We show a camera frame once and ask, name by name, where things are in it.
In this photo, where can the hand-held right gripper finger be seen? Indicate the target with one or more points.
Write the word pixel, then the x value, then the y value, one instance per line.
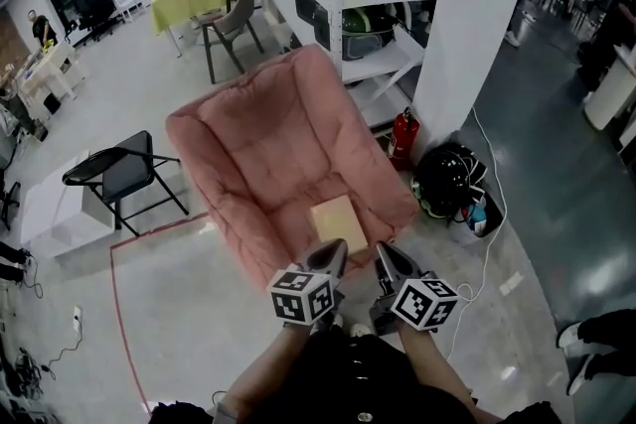
pixel 385 265
pixel 402 270

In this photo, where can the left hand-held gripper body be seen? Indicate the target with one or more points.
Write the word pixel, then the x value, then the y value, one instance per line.
pixel 298 298

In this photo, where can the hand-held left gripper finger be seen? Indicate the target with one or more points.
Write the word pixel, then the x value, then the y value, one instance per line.
pixel 339 258
pixel 320 260

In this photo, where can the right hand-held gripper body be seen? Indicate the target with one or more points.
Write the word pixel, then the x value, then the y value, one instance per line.
pixel 422 305

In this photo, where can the beige square cushion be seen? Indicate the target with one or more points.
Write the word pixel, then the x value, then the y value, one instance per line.
pixel 340 223

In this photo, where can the pink padded armchair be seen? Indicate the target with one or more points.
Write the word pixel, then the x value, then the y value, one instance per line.
pixel 278 139

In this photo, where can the person's left forearm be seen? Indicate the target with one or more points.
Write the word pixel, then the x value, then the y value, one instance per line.
pixel 268 367

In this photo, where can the person's right forearm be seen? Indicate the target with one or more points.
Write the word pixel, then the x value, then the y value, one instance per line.
pixel 432 362

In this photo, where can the person's white shoe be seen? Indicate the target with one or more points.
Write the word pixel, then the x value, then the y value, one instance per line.
pixel 360 328
pixel 337 320

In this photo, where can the grey open bag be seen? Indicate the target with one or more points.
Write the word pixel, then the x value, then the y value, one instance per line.
pixel 484 213

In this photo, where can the glossy black helmet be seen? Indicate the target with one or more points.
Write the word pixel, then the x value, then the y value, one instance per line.
pixel 442 179

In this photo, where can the person's black clothing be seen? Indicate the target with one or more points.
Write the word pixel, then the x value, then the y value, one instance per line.
pixel 358 382

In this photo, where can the red fire extinguisher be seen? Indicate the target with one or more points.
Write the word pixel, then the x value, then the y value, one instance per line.
pixel 401 139

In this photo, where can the black folding chair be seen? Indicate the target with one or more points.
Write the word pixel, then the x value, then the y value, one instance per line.
pixel 119 169

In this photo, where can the white power strip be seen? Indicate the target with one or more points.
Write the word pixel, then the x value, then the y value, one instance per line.
pixel 77 315

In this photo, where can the green helmet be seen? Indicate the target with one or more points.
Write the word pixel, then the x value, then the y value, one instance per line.
pixel 367 27

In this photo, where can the beige chair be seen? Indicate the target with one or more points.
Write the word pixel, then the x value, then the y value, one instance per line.
pixel 233 22

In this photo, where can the low white box table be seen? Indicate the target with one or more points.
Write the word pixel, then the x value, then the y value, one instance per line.
pixel 49 208

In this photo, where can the white round counter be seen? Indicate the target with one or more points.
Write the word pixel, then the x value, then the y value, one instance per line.
pixel 611 89

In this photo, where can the black office chair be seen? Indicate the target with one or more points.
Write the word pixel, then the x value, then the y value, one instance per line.
pixel 94 10

